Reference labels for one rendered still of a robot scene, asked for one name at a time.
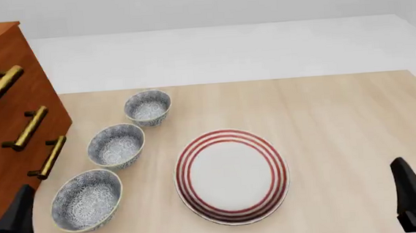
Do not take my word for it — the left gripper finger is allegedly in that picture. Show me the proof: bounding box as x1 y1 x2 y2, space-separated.
0 183 38 233

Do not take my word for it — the large patterned bowl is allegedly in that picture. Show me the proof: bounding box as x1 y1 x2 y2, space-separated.
48 166 126 233

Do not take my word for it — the medium patterned bowl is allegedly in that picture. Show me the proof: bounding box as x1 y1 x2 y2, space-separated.
85 122 149 174

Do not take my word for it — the small patterned bowl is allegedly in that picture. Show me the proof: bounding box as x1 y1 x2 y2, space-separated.
122 87 174 130

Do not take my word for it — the white plate with red rings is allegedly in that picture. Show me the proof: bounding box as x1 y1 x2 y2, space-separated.
171 124 294 230

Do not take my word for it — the wooden cabinet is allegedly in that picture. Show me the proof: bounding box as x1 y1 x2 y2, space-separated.
0 17 81 233

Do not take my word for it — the short brass drawer handle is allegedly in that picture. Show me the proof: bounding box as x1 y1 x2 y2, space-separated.
25 135 70 182

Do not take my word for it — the medium brass drawer handle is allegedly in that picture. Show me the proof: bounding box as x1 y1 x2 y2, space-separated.
0 105 52 154

